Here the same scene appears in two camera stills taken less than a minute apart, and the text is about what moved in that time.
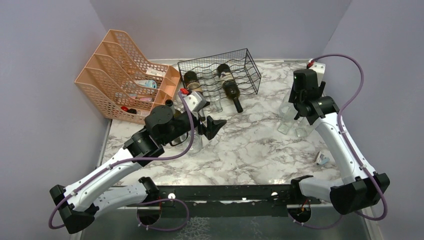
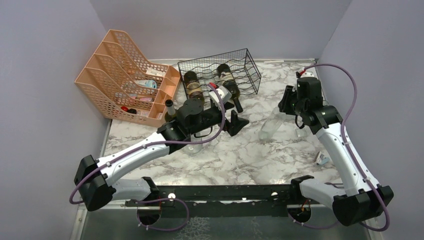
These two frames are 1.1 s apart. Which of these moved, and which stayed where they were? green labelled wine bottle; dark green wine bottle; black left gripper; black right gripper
Moved: black left gripper
Stayed: green labelled wine bottle; black right gripper; dark green wine bottle
